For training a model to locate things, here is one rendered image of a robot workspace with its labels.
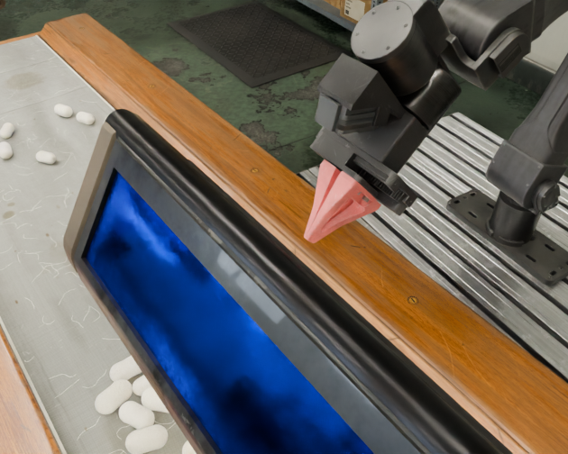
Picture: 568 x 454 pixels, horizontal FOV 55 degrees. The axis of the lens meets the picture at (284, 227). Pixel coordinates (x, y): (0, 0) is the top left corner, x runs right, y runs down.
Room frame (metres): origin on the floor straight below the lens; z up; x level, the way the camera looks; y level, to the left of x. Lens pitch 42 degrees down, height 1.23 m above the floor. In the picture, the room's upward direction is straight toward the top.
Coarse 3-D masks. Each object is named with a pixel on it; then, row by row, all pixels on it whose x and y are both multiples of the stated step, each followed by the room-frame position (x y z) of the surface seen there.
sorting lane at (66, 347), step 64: (0, 64) 1.02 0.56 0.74; (64, 64) 1.02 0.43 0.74; (0, 128) 0.78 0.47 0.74; (64, 128) 0.78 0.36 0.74; (0, 192) 0.61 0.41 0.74; (64, 192) 0.61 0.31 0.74; (0, 256) 0.48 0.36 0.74; (64, 256) 0.48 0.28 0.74; (0, 320) 0.38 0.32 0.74; (64, 320) 0.38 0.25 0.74; (64, 384) 0.30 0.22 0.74; (64, 448) 0.24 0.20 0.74
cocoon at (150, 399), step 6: (150, 390) 0.28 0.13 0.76; (144, 396) 0.28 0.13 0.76; (150, 396) 0.28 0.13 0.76; (156, 396) 0.28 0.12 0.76; (144, 402) 0.27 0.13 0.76; (150, 402) 0.27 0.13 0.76; (156, 402) 0.27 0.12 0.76; (150, 408) 0.27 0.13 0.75; (156, 408) 0.27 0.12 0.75; (162, 408) 0.27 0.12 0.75
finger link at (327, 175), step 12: (324, 168) 0.43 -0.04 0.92; (336, 168) 0.42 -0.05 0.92; (324, 180) 0.42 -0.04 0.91; (372, 180) 0.43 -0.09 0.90; (324, 192) 0.41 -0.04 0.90; (384, 192) 0.42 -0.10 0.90; (396, 192) 0.41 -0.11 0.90; (348, 204) 0.43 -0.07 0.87; (384, 204) 0.42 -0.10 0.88; (396, 204) 0.40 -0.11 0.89; (312, 216) 0.40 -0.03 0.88
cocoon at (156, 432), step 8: (136, 432) 0.24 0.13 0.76; (144, 432) 0.24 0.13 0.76; (152, 432) 0.24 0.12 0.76; (160, 432) 0.24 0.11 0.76; (128, 440) 0.23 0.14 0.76; (136, 440) 0.23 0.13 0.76; (144, 440) 0.23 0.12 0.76; (152, 440) 0.23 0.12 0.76; (160, 440) 0.23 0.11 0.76; (128, 448) 0.23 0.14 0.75; (136, 448) 0.23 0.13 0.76; (144, 448) 0.23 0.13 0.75; (152, 448) 0.23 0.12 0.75
